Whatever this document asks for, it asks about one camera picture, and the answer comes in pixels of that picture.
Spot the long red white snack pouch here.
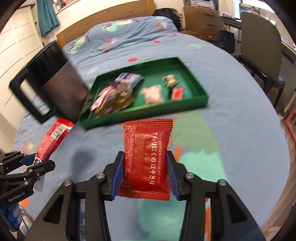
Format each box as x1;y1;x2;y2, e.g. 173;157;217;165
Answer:
33;117;75;193

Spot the dark red snack packet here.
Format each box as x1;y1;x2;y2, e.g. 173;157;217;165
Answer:
118;118;173;201

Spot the brown nutritious snack packet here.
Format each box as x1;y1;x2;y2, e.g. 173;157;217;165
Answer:
94;91;134;116

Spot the blue white snack packet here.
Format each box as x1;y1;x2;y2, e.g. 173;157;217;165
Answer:
108;72;144;89

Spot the pink striped snack packet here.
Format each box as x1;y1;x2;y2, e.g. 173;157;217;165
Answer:
142;85;164;105

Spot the beige candy snack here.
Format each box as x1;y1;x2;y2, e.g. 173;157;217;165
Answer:
163;74;180;89

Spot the blue gloved left hand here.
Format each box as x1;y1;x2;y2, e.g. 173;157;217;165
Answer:
1;203;23;232

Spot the blue patterned bedsheet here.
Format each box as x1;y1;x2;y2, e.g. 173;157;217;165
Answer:
11;16;291;241

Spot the dark metallic mug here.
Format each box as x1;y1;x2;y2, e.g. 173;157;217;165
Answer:
9;41;89;123

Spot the white wardrobe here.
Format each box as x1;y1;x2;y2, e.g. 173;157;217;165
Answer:
1;1;44;153

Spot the small red candy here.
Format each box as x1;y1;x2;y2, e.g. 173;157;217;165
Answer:
171;86;186;100

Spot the teal curtain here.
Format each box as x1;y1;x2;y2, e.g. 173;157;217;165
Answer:
37;0;60;37

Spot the green tray box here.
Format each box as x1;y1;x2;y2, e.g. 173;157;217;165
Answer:
78;57;208;130

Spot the black bag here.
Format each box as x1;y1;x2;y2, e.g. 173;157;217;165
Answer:
219;25;235;54

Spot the olive chair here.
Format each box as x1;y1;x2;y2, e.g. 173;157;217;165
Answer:
237;11;285;107

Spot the wooden headboard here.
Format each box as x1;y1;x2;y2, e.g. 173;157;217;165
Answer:
56;0;156;47

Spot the wooden drawer cabinet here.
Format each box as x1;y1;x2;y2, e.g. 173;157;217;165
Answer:
182;6;224;44

